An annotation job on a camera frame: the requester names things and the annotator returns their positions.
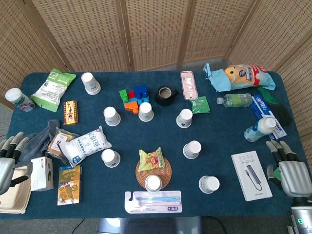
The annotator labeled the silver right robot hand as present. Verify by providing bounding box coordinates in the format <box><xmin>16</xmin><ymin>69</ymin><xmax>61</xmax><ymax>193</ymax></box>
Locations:
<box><xmin>265</xmin><ymin>140</ymin><xmax>311</xmax><ymax>198</ymax></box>

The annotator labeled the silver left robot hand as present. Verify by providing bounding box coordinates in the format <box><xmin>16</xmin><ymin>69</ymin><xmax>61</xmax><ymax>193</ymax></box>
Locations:
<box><xmin>0</xmin><ymin>131</ymin><xmax>33</xmax><ymax>195</ymax></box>

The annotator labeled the white paper cup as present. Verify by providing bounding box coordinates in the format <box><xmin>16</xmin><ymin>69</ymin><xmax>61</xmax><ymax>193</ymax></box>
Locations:
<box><xmin>103</xmin><ymin>106</ymin><xmax>121</xmax><ymax>127</ymax></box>
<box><xmin>182</xmin><ymin>140</ymin><xmax>202</xmax><ymax>160</ymax></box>
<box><xmin>138</xmin><ymin>102</ymin><xmax>155</xmax><ymax>122</ymax></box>
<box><xmin>101</xmin><ymin>149</ymin><xmax>121</xmax><ymax>168</ymax></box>
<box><xmin>198</xmin><ymin>175</ymin><xmax>220</xmax><ymax>195</ymax></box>
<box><xmin>144</xmin><ymin>175</ymin><xmax>163</xmax><ymax>194</ymax></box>
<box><xmin>176</xmin><ymin>108</ymin><xmax>194</xmax><ymax>129</ymax></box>

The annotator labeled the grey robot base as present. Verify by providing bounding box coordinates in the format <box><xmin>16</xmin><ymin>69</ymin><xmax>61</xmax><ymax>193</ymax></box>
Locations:
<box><xmin>97</xmin><ymin>216</ymin><xmax>203</xmax><ymax>234</ymax></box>

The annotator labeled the beige takeaway container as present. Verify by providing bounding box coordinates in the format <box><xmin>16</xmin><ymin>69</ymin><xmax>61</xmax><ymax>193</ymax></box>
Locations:
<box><xmin>0</xmin><ymin>166</ymin><xmax>32</xmax><ymax>215</ymax></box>

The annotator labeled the small white box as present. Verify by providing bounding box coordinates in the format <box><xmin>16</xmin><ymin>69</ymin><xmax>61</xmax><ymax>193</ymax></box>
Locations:
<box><xmin>30</xmin><ymin>156</ymin><xmax>54</xmax><ymax>192</ymax></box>

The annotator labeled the grey towel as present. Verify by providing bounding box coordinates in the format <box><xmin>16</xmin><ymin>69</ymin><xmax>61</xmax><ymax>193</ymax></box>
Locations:
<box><xmin>17</xmin><ymin>119</ymin><xmax>60</xmax><ymax>168</ymax></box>

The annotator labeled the white usb hub box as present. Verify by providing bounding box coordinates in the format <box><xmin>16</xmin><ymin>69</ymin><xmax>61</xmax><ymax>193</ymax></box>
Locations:
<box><xmin>231</xmin><ymin>150</ymin><xmax>273</xmax><ymax>202</ymax></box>

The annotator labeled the brown biscuit packet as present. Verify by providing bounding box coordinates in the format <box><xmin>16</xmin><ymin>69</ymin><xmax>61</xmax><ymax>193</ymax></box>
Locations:
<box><xmin>45</xmin><ymin>127</ymin><xmax>79</xmax><ymax>164</ymax></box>

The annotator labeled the white milk bottle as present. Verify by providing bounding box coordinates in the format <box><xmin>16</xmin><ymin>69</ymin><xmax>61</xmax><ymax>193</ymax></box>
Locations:
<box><xmin>244</xmin><ymin>117</ymin><xmax>277</xmax><ymax>143</ymax></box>

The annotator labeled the yellow and blue carton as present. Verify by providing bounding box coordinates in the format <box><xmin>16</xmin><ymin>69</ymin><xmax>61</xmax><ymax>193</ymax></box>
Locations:
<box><xmin>57</xmin><ymin>165</ymin><xmax>82</xmax><ymax>206</ymax></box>

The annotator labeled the green and black sock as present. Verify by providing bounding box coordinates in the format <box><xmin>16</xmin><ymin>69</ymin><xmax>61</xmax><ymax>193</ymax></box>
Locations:
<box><xmin>257</xmin><ymin>86</ymin><xmax>292</xmax><ymax>127</ymax></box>

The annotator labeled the white can with green label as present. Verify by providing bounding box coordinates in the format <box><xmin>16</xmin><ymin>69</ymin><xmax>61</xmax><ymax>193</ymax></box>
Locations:
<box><xmin>5</xmin><ymin>87</ymin><xmax>36</xmax><ymax>112</ymax></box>

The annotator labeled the blue toothpaste box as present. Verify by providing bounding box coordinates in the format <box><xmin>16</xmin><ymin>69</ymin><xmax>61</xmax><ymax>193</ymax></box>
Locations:
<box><xmin>251</xmin><ymin>94</ymin><xmax>288</xmax><ymax>141</ymax></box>

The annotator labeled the dark blue table cloth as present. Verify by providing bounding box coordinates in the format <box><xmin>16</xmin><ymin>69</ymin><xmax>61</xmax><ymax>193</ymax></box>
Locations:
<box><xmin>0</xmin><ymin>71</ymin><xmax>312</xmax><ymax>220</ymax></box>

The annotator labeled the white salt bag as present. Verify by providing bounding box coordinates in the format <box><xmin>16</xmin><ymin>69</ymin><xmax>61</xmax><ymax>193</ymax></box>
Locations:
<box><xmin>58</xmin><ymin>125</ymin><xmax>113</xmax><ymax>168</ymax></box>

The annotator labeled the red and yellow small box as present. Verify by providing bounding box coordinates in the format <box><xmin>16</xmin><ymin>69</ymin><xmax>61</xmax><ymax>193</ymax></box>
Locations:
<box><xmin>63</xmin><ymin>100</ymin><xmax>79</xmax><ymax>126</ymax></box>

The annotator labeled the green and white snack bag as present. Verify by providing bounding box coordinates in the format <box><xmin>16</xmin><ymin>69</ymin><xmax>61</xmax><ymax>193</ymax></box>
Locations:
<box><xmin>30</xmin><ymin>68</ymin><xmax>77</xmax><ymax>113</ymax></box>

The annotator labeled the water bottle with green label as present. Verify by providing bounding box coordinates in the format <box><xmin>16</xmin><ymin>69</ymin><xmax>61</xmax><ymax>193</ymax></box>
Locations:
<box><xmin>216</xmin><ymin>93</ymin><xmax>254</xmax><ymax>108</ymax></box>

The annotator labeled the colourful cartoon snack bag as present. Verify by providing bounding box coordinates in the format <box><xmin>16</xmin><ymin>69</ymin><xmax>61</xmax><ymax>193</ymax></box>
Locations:
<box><xmin>224</xmin><ymin>63</ymin><xmax>276</xmax><ymax>91</ymax></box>

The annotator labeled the light blue face mask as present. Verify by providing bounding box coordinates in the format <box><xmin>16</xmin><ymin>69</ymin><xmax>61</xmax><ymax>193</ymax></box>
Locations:
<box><xmin>203</xmin><ymin>63</ymin><xmax>231</xmax><ymax>93</ymax></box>

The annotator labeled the paper cup far left top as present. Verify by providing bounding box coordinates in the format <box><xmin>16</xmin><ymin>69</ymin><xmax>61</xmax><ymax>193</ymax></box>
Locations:
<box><xmin>81</xmin><ymin>72</ymin><xmax>101</xmax><ymax>96</ymax></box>

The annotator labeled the round woven coaster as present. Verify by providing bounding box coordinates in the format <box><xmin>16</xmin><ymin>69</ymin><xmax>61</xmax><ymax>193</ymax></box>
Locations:
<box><xmin>135</xmin><ymin>156</ymin><xmax>173</xmax><ymax>191</ymax></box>

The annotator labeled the blue toothbrush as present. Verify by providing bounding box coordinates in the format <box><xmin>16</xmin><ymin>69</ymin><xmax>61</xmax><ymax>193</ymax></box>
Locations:
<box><xmin>136</xmin><ymin>196</ymin><xmax>181</xmax><ymax>201</ymax></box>

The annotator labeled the pink toothbrush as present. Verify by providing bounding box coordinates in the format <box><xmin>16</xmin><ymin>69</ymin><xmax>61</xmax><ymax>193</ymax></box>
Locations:
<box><xmin>137</xmin><ymin>201</ymin><xmax>181</xmax><ymax>206</ymax></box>

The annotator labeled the pink packet in clear wrap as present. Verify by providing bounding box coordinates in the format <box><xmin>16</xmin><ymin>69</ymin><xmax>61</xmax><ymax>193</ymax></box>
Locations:
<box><xmin>180</xmin><ymin>70</ymin><xmax>199</xmax><ymax>101</ymax></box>

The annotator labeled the orange building block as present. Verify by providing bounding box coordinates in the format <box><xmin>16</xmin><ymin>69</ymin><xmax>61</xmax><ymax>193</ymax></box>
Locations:
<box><xmin>123</xmin><ymin>100</ymin><xmax>140</xmax><ymax>115</ymax></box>

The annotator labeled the green chips packet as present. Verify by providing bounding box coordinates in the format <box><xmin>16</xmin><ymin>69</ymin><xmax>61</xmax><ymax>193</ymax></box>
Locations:
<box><xmin>138</xmin><ymin>147</ymin><xmax>164</xmax><ymax>173</ymax></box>

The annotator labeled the toothbrush blister pack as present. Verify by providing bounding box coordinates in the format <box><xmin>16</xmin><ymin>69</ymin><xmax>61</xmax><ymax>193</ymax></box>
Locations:
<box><xmin>124</xmin><ymin>190</ymin><xmax>183</xmax><ymax>215</ymax></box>

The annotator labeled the bamboo folding screen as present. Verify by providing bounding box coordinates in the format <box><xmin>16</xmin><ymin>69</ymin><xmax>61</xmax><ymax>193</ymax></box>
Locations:
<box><xmin>0</xmin><ymin>0</ymin><xmax>312</xmax><ymax>171</ymax></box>

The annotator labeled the black floor cable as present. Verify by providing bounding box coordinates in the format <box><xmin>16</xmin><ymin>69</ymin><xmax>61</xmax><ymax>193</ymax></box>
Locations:
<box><xmin>72</xmin><ymin>217</ymin><xmax>85</xmax><ymax>234</ymax></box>
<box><xmin>207</xmin><ymin>216</ymin><xmax>228</xmax><ymax>234</ymax></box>

